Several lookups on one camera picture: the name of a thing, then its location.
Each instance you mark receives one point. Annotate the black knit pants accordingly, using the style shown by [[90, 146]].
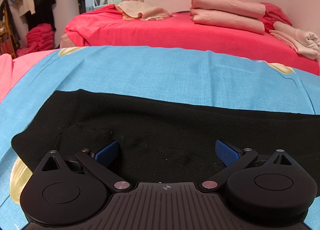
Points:
[[162, 141]]

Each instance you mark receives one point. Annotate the wooden shelf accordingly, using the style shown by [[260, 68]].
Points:
[[10, 40]]

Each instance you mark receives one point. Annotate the cream folded blanket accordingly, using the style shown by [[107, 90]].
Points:
[[303, 42]]

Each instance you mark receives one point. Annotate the red crumpled cloth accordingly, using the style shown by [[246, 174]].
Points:
[[272, 14]]

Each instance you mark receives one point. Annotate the red folded cloth pile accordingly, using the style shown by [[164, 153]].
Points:
[[40, 38]]

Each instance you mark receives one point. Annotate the blue floral bed sheet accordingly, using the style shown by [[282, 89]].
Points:
[[167, 74]]

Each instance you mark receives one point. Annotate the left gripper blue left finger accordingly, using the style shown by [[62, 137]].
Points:
[[103, 163]]

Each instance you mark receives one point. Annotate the beige towel on bed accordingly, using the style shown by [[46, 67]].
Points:
[[136, 10]]

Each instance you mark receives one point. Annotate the pink bed cover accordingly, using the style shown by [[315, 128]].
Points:
[[11, 70]]

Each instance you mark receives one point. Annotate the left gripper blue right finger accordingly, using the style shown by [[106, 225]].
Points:
[[234, 159]]

